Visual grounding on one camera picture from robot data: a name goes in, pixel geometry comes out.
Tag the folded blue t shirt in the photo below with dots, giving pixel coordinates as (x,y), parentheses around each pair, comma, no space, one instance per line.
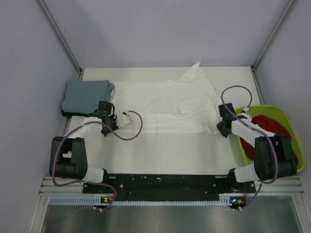
(83,97)

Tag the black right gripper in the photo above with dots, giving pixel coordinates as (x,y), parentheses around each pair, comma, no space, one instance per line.
(223,132)

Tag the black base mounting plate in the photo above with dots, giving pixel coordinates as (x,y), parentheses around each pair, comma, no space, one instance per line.
(164,187)

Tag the white t shirt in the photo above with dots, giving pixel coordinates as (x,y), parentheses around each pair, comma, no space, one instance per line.
(169,100)

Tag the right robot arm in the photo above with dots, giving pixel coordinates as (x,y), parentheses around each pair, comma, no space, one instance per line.
(248,173)

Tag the aluminium frame post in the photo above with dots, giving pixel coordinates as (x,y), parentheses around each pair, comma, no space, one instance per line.
(59,35)
(274,33)

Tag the aluminium frame post left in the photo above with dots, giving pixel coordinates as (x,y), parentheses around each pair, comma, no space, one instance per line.
(59,35)

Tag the lime green plastic basket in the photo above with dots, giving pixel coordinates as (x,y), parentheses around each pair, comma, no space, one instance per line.
(273,144)

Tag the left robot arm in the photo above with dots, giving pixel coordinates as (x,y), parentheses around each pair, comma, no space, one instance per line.
(68,153)

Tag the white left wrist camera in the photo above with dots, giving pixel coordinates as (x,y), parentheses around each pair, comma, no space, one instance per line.
(123,118)

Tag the aluminium frame post right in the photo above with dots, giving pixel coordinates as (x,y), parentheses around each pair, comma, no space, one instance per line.
(274,33)

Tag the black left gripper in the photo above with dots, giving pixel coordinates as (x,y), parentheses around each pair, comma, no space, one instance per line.
(114,119)

